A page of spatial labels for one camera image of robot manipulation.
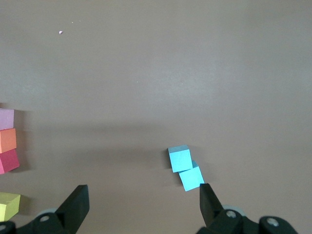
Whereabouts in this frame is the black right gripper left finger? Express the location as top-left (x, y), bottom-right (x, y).
top-left (0, 184), bottom-right (90, 234)

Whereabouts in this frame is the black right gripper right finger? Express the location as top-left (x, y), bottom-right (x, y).
top-left (199, 183), bottom-right (299, 234)

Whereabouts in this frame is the yellow foam cube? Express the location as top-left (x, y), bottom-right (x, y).
top-left (0, 192), bottom-right (21, 222)

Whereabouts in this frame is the red foam cube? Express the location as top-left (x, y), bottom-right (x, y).
top-left (0, 148), bottom-right (20, 175)

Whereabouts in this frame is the orange foam cube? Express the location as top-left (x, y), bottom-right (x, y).
top-left (0, 128), bottom-right (17, 154)

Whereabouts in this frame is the pink foam cube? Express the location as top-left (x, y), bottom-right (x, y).
top-left (0, 109), bottom-right (15, 131)

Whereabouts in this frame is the cyan foam cube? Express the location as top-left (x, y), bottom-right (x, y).
top-left (178, 160), bottom-right (205, 192)
top-left (167, 144), bottom-right (193, 173)

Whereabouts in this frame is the brown table cover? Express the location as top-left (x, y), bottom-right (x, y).
top-left (0, 0), bottom-right (312, 234)

